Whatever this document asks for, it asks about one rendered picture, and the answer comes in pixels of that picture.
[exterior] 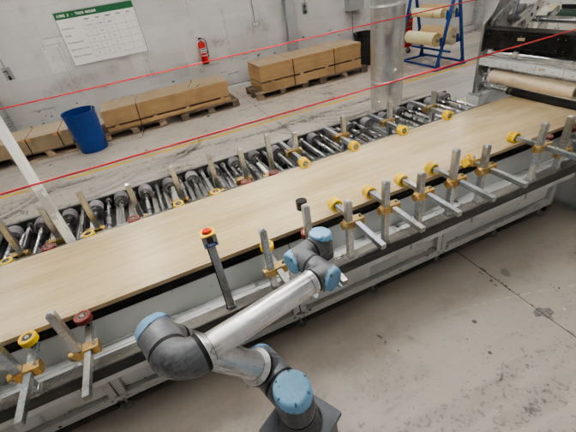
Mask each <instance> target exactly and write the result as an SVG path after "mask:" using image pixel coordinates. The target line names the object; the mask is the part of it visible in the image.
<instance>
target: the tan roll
mask: <svg viewBox="0 0 576 432"><path fill-rule="evenodd" d="M483 75H484V76H488V80H489V82H493V83H497V84H501V85H505V86H510V87H516V88H521V89H525V90H529V91H533V92H538V93H545V94H549V95H554V96H557V97H562V98H566V99H576V83H575V82H570V81H560V80H556V79H550V78H545V77H541V76H535V75H527V74H521V73H516V72H511V71H506V70H501V69H493V70H491V71H490V73H488V72H483Z"/></svg>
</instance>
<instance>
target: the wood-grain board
mask: <svg viewBox="0 0 576 432"><path fill-rule="evenodd" d="M567 116H569V115H566V114H562V113H559V112H555V111H549V110H545V109H542V108H538V107H535V106H531V105H525V104H521V103H518V102H514V101H511V100H507V99H499V100H496V101H494V102H491V103H488V104H486V105H481V106H478V107H476V108H473V109H470V110H468V111H463V112H460V113H458V114H455V115H453V117H452V119H450V120H446V119H443V118H442V119H440V120H437V121H434V122H432V123H427V124H424V125H422V126H419V127H416V128H414V129H409V130H408V132H407V134H406V135H400V134H396V135H392V136H389V137H387V138H384V139H381V140H378V141H374V142H371V143H369V144H366V145H363V146H360V148H359V150H358V151H356V152H353V151H352V150H348V151H345V152H342V153H338V154H335V155H333V156H330V157H327V158H324V159H320V160H317V161H315V162H312V163H310V165H309V167H308V168H306V169H304V168H302V167H301V166H299V167H297V168H294V169H291V170H288V171H284V172H281V173H279V174H276V175H273V176H270V177H266V178H263V179H261V180H258V181H255V182H252V183H248V184H245V185H243V186H240V187H237V188H234V189H230V190H227V191H225V192H222V193H219V194H216V195H212V196H209V197H207V198H204V199H201V200H198V201H194V202H191V203H189V204H186V205H183V206H180V207H176V208H173V209H171V210H168V211H165V212H162V213H158V214H155V215H153V216H150V217H147V218H144V219H140V220H137V221H135V222H132V223H129V224H126V225H122V226H119V227H117V228H114V229H111V230H108V231H104V232H101V233H99V234H96V235H93V236H90V237H86V238H83V239H81V240H78V241H75V242H72V243H68V244H65V245H63V246H60V247H57V248H54V249H50V250H47V251H45V252H42V253H39V254H36V255H32V256H29V257H27V258H24V259H21V260H18V261H14V262H11V263H9V264H6V265H4V266H1V267H0V344H1V345H2V346H5V345H8V344H11V343H13V342H16V341H17V340H18V339H19V338H20V336H22V334H24V333H25V332H28V331H31V330H34V331H35V332H36V333H39V332H42V331H44V330H46V329H49V328H51V327H52V326H51V325H50V323H49V322H48V321H47V320H46V318H45V314H46V312H48V311H50V310H53V309H54V310H56V312H57V313H58V314H59V316H60V317H61V318H62V320H63V321H64V322H66V321H70V320H73V319H74V317H75V315H76V314H77V313H79V312H80V311H82V310H84V309H88V310H89V311H90V312H93V311H95V310H97V309H102V308H104V307H106V306H108V305H111V304H113V303H117V302H119V301H122V300H124V299H126V298H129V297H132V296H134V295H137V294H139V293H142V292H144V291H148V290H150V289H152V288H155V287H157V286H160V285H163V284H165V283H168V282H171V281H172V280H175V279H179V278H181V277H183V276H186V275H188V274H191V273H194V272H197V271H199V270H202V269H203V268H206V267H210V266H212V265H213V264H212V262H211V259H210V256H209V254H208V251H207V249H205V248H204V246H203V243H202V241H201V237H200V234H199V232H198V231H200V230H202V229H205V228H208V227H210V226H212V227H213V229H214V231H215V233H216V236H217V238H218V241H219V245H216V249H217V251H218V254H219V258H220V261H225V260H228V259H230V258H232V257H234V256H237V255H240V254H243V253H245V252H248V251H250V250H252V249H256V248H259V247H260V243H261V240H260V237H259V233H258V229H259V228H262V227H264V228H265V229H266V231H267V237H268V240H271V241H272V242H274V241H277V240H279V239H281V238H283V237H287V236H290V235H292V234H294V233H297V232H299V231H301V230H302V229H303V228H304V227H303V216H302V212H301V211H298V210H297V207H296V199H298V198H306V199H307V204H308V205H309V208H310V215H311V221H312V226H314V225H318V224H320V223H323V222H325V221H328V220H330V219H334V218H336V217H338V216H340V215H342V214H341V213H339V212H334V211H332V210H331V209H330V208H329V207H328V205H327V202H328V201H329V199H330V198H332V197H337V198H338V199H340V200H341V201H342V203H343V206H344V202H343V201H345V200H348V199H349V200H350V201H352V211H354V210H356V209H358V208H361V207H365V206H367V205H369V204H372V203H374V202H377V200H375V199H373V198H371V199H368V198H367V197H365V196H364V195H363V194H362V188H363V187H364V186H365V185H366V184H370V185H372V186H373V187H374V188H376V192H377V193H379V194H380V195H381V181H383V180H388V181H389V182H391V183H390V196H392V195H396V194H398V193H400V192H403V191H405V190H408V189H410V188H409V187H407V186H403V187H401V186H399V185H398V184H396V183H395V182H394V177H395V175H396V174H398V173H399V172H402V173H404V174H406V176H408V178H409V179H410V180H411V181H412V182H414V183H417V174H418V172H420V171H423V172H425V173H426V180H425V182H429V181H431V180H434V179H436V178H438V177H441V176H440V175H438V174H434V175H430V174H428V173H427V172H426V171H425V170H424V166H425V165H426V164H427V163H428V162H430V161H433V162H435V163H436V164H438V165H439V167H440V168H442V169H443V170H444V171H447V172H449V171H450V164H451V158H452V151H453V149H454V148H459V149H460V150H461V155H460V160H462V159H463V158H464V157H465V156H467V155H468V154H470V153H471V154H472V155H473V156H474V155H476V158H479V160H478V161H480V160H481V156H482V150H483V145H485V144H490V145H491V146H492V148H491V153H490V158H491V157H494V156H496V155H498V154H500V153H504V152H506V151H509V150H511V149H514V148H516V147H519V146H522V145H524V144H525V143H523V142H519V141H518V142H517V143H512V142H509V141H507V135H508V133H509V132H511V131H515V132H518V133H520V134H521V136H524V137H526V138H529V139H532V140H534V141H535V140H537V138H538V134H539V130H540V128H541V124H542V123H544V122H548V123H550V126H549V131H548V134H553V133H555V132H557V131H560V130H563V129H564V126H565V122H566V120H567Z"/></svg>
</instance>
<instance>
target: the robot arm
mask: <svg viewBox="0 0 576 432"><path fill-rule="evenodd" d="M333 254H334V252H333V237H332V232H331V231H330V230H329V229H328V228H326V227H315V228H313V229H311V230H310V231H309V237H308V238H306V239H305V240H303V241H302V242H300V243H299V244H298V245H296V246H295V247H293V248H292V249H289V250H288V251H287V252H286V253H285V254H284V260H285V264H286V266H287V267H288V269H289V270H290V271H291V272H292V273H294V274H296V273H298V272H301V274H299V275H298V276H296V277H295V278H294V279H292V280H290V281H288V282H287V283H285V284H283V285H282V286H280V287H279V288H277V289H276V290H274V291H272V292H270V293H269V294H267V295H266V296H264V297H262V298H261V299H259V300H258V301H256V302H254V303H252V304H250V306H248V307H247V308H245V309H243V310H241V311H239V312H238V313H236V314H234V315H233V316H232V317H230V318H228V319H227V320H225V321H223V322H221V323H220V324H218V325H217V326H216V327H213V328H212V329H210V330H209V331H207V332H205V333H202V332H199V331H196V330H194V329H191V328H188V327H186V326H184V325H182V324H179V323H176V322H174V321H173V320H171V318H170V316H168V315H167V314H166V313H163V312H157V313H153V314H151V315H149V316H147V317H146V318H145V319H143V320H142V321H141V323H140V324H139V325H138V327H137V328H136V330H135V340H136V344H137V345H138V347H140V349H141V351H142V353H143V354H144V356H145V358H146V360H147V361H148V363H149V364H150V367H151V368H152V370H153V371H154V372H155V373H156V374H157V375H160V376H162V377H164V378H166V379H170V380H177V381H180V380H190V379H194V378H198V377H201V376H203V375H205V374H207V373H208V372H210V371H213V372H217V373H220V374H224V375H231V376H235V377H238V378H242V379H243V381H244V382H245V383H246V384H247V385H249V386H252V387H258V388H259V389H260V390H261V391H262V392H263V393H264V394H265V396H266V397H267V398H268V399H269V400H270V402H271V403H272V404H273V405H274V406H275V408H276V409H277V410H278V412H279V415H278V427H279V432H321V428H322V414H321V410H320V408H319V406H318V405H317V404H316V402H315V400H314V394H313V388H312V386H311V383H310V381H309V378H308V377H307V376H306V375H305V374H304V373H303V372H301V371H299V370H296V369H292V368H291V367H290V366H289V365H288V364H287V363H286V362H285V361H284V360H283V359H282V358H281V357H280V356H279V355H278V354H277V353H276V352H275V350H274V349H273V348H272V347H270V346H269V345H266V344H258V345H255V346H254V348H253V349H252V348H251V349H248V348H245V347H242V346H240V344H242V343H243V342H244V341H246V340H247V339H249V338H251V337H252V336H254V335H255V334H257V333H258V332H260V331H261V330H262V329H264V328H265V327H267V326H269V325H270V324H272V323H273V322H275V321H276V320H278V319H279V318H280V317H281V316H283V315H285V314H286V313H288V312H289V311H291V310H292V309H294V308H296V306H298V305H299V304H301V303H303V302H304V301H306V300H307V299H309V298H310V299H311V300H312V299H313V297H315V298H316V299H317V298H318V296H319V294H318V292H320V291H324V292H325V290H326V291H333V290H334V289H335V288H336V287H337V286H338V287H342V288H343V286H342V285H341V284H340V279H341V271H340V269H339V268H338V267H336V266H335V265H334V256H333Z"/></svg>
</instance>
